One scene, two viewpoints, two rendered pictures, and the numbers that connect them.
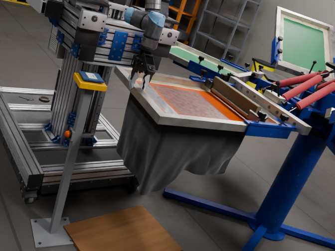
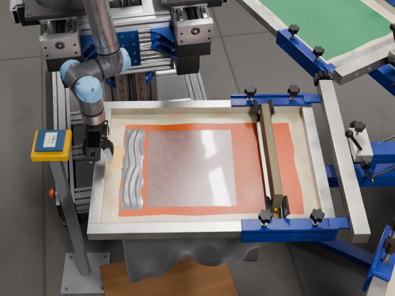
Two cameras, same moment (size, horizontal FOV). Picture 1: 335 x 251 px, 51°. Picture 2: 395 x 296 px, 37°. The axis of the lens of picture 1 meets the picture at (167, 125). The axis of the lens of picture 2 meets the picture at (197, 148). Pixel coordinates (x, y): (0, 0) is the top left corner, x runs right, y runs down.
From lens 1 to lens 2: 1.47 m
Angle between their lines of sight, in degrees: 37
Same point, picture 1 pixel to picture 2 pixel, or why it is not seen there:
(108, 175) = not seen: hidden behind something
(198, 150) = (188, 245)
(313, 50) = not seen: outside the picture
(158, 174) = (142, 265)
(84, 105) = (54, 169)
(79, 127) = (60, 188)
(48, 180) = (83, 208)
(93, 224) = not seen: hidden behind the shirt
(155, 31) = (87, 108)
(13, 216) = (49, 248)
